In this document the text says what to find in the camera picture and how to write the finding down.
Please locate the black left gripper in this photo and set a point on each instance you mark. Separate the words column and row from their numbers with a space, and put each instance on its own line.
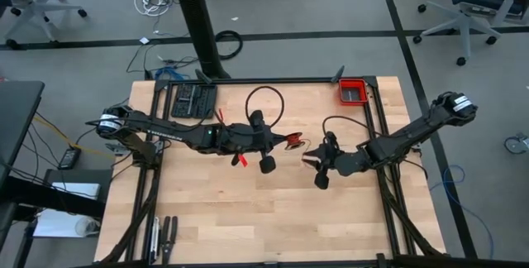
column 244, row 140

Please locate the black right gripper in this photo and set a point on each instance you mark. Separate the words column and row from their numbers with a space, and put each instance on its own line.
column 347, row 162

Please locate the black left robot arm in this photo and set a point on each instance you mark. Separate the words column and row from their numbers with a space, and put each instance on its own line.
column 165, row 131

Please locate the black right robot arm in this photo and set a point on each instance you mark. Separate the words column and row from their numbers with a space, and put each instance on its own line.
column 413, row 133

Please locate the small red tag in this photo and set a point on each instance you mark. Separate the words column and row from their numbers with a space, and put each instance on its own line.
column 243, row 161

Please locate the short red lead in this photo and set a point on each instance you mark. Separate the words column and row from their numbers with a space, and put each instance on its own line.
column 220, row 115

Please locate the red collapsible bin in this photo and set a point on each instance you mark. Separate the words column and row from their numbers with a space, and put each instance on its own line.
column 353, row 92

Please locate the black control box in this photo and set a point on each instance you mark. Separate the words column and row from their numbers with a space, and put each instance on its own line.
column 194, row 100

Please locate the black tower fan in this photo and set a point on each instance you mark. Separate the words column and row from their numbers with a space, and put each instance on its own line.
column 198, row 20

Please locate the silver hand tool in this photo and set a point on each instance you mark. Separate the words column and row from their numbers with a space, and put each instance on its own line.
column 155, row 239

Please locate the grey caster wheel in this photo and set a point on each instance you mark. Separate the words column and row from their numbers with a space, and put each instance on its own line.
column 516, row 144

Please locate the white flat device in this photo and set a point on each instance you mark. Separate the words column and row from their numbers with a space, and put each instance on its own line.
column 76, row 190

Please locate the black power adapter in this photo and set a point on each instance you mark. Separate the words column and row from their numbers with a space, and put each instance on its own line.
column 69, row 158

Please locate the clear plastic cup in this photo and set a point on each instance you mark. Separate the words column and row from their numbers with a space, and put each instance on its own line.
column 87, row 226

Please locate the white board sheet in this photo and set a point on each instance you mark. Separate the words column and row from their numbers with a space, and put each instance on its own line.
column 53, row 222

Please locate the black desk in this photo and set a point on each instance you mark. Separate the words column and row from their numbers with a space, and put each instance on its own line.
column 16, row 115

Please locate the grey office chair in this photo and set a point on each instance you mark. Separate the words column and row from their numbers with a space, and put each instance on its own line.
column 35, row 7

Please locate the black frame bracket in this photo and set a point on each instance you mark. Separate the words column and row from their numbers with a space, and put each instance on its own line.
column 339, row 74
column 203, row 76

